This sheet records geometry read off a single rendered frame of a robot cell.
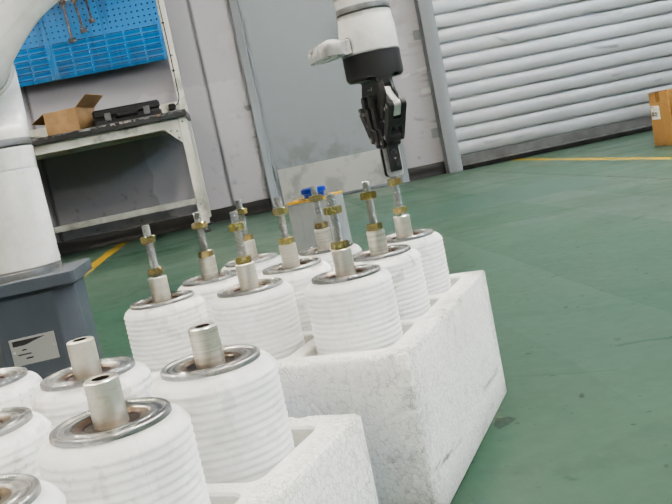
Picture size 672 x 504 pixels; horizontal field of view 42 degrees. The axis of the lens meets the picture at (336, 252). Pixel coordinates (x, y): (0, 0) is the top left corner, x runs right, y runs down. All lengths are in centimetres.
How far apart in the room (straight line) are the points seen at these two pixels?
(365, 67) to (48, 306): 51
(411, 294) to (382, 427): 19
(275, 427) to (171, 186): 554
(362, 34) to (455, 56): 523
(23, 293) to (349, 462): 62
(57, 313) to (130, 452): 68
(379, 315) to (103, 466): 44
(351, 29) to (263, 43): 507
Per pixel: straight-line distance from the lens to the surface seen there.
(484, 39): 639
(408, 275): 101
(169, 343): 100
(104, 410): 56
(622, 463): 99
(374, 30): 111
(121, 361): 74
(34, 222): 121
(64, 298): 119
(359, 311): 89
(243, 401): 62
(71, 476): 54
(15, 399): 78
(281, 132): 614
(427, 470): 89
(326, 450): 65
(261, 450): 63
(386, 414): 88
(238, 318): 94
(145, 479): 53
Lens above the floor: 40
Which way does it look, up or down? 7 degrees down
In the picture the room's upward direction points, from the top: 12 degrees counter-clockwise
